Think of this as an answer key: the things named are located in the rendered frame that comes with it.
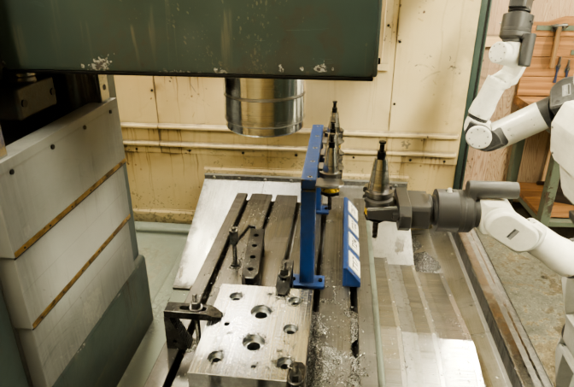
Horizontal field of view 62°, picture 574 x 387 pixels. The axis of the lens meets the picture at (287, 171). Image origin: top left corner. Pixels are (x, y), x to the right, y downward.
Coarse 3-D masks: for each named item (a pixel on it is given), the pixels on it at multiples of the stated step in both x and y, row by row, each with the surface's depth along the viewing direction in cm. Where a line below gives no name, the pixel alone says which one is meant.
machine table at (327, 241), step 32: (224, 224) 166; (256, 224) 166; (288, 224) 166; (320, 224) 172; (224, 256) 153; (288, 256) 153; (320, 256) 153; (192, 288) 133; (352, 288) 138; (192, 320) 122; (320, 320) 121; (160, 352) 111; (192, 352) 111; (320, 352) 111; (352, 352) 115; (160, 384) 102; (320, 384) 102; (384, 384) 106
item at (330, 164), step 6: (330, 150) 124; (336, 150) 124; (330, 156) 124; (336, 156) 124; (324, 162) 126; (330, 162) 124; (336, 162) 125; (324, 168) 126; (330, 168) 125; (336, 168) 125
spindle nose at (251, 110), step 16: (224, 80) 89; (240, 80) 85; (256, 80) 84; (272, 80) 84; (288, 80) 86; (304, 80) 90; (224, 96) 91; (240, 96) 86; (256, 96) 85; (272, 96) 86; (288, 96) 87; (304, 96) 91; (240, 112) 88; (256, 112) 87; (272, 112) 87; (288, 112) 88; (304, 112) 93; (240, 128) 89; (256, 128) 88; (272, 128) 88; (288, 128) 89
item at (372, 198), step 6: (366, 186) 99; (390, 186) 99; (366, 192) 97; (372, 192) 96; (384, 192) 96; (390, 192) 96; (366, 198) 98; (372, 198) 96; (378, 198) 96; (384, 198) 96; (390, 198) 98; (372, 204) 97; (378, 204) 96; (384, 204) 96
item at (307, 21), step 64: (0, 0) 79; (64, 0) 78; (128, 0) 77; (192, 0) 76; (256, 0) 75; (320, 0) 74; (64, 64) 82; (128, 64) 81; (192, 64) 80; (256, 64) 79; (320, 64) 77
